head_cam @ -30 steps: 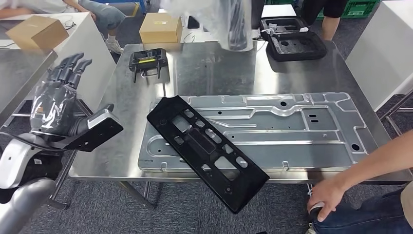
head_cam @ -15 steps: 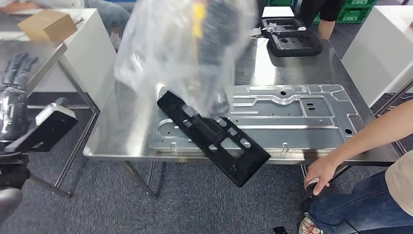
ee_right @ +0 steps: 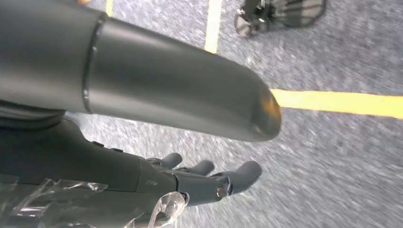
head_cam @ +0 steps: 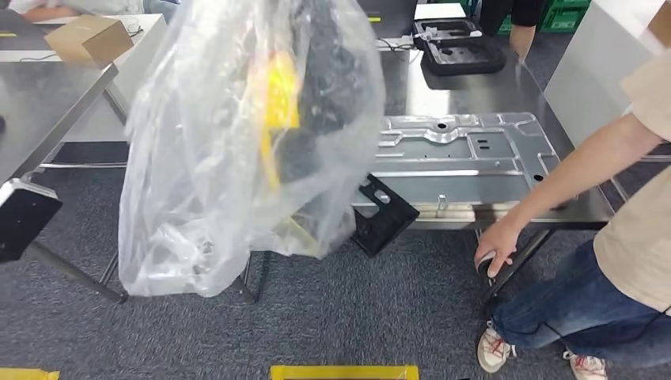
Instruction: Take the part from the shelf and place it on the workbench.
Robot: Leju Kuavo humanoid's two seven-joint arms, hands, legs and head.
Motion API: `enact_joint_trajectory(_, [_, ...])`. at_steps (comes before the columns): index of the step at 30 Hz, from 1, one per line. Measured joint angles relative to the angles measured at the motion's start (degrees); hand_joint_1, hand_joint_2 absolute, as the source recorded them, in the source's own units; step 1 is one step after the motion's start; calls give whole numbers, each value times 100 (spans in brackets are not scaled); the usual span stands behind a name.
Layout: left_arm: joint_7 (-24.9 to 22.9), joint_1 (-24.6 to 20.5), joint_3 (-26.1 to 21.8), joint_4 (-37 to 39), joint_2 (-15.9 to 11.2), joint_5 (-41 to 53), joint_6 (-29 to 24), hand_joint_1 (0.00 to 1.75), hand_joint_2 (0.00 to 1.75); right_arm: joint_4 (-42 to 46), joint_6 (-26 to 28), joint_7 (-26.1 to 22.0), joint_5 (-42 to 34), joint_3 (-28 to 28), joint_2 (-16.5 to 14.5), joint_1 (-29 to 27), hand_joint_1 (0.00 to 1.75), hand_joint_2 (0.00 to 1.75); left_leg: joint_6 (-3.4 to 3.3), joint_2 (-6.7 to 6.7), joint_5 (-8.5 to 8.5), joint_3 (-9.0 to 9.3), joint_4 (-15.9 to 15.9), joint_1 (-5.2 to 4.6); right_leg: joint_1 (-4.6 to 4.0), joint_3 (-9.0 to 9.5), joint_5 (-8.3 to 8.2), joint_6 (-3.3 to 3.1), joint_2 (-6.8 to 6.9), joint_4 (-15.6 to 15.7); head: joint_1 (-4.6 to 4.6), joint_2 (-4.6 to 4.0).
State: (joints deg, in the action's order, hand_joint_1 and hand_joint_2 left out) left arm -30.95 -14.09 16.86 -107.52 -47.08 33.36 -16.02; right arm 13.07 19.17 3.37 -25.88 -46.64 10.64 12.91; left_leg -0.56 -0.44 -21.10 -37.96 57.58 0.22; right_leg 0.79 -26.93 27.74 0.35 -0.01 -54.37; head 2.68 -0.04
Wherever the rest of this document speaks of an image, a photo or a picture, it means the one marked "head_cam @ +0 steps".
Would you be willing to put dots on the black handheld controller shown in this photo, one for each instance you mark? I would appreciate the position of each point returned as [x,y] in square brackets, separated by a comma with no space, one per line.
[483,266]

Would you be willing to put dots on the clear plastic bag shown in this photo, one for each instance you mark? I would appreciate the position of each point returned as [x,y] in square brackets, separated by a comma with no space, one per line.
[183,210]

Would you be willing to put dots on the green plastic crate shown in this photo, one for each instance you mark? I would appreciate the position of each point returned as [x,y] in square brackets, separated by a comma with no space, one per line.
[566,15]

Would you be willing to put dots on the brown cardboard box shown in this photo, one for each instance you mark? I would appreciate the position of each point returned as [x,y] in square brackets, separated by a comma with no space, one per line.
[89,39]

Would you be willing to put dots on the person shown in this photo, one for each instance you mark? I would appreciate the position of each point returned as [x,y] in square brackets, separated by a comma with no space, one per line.
[629,262]
[524,42]

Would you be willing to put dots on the white flat box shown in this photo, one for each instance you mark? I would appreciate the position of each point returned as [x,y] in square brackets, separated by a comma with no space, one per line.
[440,11]

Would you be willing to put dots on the white table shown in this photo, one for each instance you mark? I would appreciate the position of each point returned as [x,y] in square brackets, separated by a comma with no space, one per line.
[141,52]

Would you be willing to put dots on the black mat with yellow sticker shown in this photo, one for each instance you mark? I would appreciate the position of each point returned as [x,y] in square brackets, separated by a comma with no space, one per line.
[393,10]

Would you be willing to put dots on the steel workbench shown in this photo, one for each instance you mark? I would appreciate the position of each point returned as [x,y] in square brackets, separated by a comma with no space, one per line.
[472,94]

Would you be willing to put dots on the steel table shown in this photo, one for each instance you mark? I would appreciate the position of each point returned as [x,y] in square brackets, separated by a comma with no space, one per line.
[42,105]

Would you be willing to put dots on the yellow floor tape square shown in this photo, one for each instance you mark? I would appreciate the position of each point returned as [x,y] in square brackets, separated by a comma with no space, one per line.
[26,375]
[341,373]

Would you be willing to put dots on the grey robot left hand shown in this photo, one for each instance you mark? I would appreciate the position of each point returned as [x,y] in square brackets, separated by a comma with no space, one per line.
[325,89]

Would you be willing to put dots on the person's right hand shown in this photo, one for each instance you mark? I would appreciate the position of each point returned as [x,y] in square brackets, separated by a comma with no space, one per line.
[498,241]

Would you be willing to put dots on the black plastic plate frame part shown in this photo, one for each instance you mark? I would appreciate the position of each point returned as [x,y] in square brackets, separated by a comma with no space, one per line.
[388,220]

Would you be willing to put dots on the white partition board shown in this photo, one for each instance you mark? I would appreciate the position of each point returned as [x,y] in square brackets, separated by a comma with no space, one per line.
[592,78]

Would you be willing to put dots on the black flat box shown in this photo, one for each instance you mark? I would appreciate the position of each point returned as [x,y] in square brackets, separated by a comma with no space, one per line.
[26,225]

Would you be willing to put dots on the stamped sheet metal panel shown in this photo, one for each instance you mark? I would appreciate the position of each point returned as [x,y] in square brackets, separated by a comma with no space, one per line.
[445,157]

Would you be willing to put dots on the black foam tray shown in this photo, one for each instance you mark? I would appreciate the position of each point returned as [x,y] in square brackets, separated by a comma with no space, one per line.
[461,63]

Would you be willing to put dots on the person's right forearm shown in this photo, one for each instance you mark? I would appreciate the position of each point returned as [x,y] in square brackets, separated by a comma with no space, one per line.
[576,168]

